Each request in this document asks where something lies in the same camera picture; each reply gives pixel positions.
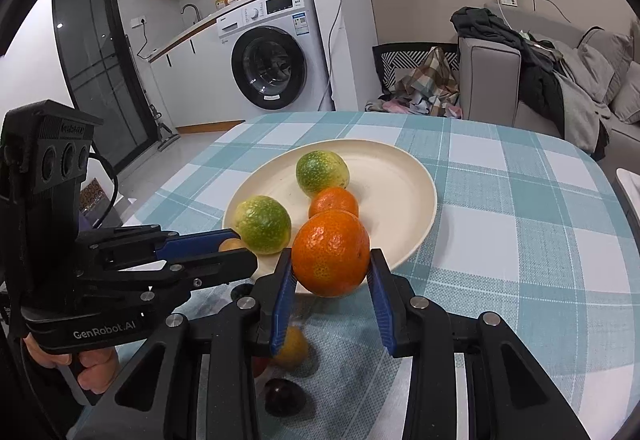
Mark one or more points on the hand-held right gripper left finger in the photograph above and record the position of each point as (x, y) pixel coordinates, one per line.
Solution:
(284, 305)

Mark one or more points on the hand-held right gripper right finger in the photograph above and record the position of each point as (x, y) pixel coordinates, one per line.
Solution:
(382, 315)

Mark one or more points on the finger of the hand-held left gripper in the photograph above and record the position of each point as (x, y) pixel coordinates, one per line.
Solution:
(225, 265)
(200, 242)

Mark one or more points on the brown longan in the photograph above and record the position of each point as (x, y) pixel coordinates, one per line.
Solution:
(231, 246)
(295, 347)

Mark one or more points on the yellow-green guava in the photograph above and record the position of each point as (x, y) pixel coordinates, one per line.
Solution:
(263, 224)
(322, 172)

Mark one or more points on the orange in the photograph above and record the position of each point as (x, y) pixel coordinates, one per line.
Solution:
(331, 252)
(334, 202)

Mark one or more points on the cream round plate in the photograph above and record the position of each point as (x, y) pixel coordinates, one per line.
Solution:
(390, 190)

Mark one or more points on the person's left hand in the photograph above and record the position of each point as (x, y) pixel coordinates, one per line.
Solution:
(97, 370)

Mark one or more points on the brown patterned box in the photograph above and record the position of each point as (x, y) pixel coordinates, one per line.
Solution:
(95, 200)

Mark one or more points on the red cherry tomato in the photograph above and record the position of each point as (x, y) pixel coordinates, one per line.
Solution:
(259, 366)

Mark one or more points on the grey stick vacuum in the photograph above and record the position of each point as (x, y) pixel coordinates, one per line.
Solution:
(167, 137)

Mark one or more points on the teal checked tablecloth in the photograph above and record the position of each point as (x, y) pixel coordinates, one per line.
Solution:
(500, 245)

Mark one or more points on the white base cabinet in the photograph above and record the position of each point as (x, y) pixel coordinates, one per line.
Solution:
(200, 85)

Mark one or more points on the dark glass door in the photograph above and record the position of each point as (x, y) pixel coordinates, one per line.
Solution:
(100, 70)

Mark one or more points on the white washing machine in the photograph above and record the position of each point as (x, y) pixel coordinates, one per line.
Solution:
(267, 70)

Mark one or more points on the chrome kitchen faucet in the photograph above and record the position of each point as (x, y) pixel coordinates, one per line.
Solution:
(199, 15)

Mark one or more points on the checked cloth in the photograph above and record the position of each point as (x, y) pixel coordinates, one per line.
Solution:
(430, 80)

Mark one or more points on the black patterned basket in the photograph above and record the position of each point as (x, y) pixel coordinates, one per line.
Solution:
(387, 65)

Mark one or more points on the grey sofa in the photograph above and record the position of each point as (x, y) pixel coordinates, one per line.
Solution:
(487, 85)

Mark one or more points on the dark jacket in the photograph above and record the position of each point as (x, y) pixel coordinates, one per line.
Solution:
(540, 85)

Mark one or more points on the white side table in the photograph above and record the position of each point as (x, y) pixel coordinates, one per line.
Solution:
(630, 185)

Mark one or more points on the grey blanket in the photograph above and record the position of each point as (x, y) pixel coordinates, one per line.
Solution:
(580, 110)

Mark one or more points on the grey pillow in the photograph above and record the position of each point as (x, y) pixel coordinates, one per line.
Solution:
(630, 95)
(605, 65)

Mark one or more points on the white wall socket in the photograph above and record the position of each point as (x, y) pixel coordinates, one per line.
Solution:
(139, 22)

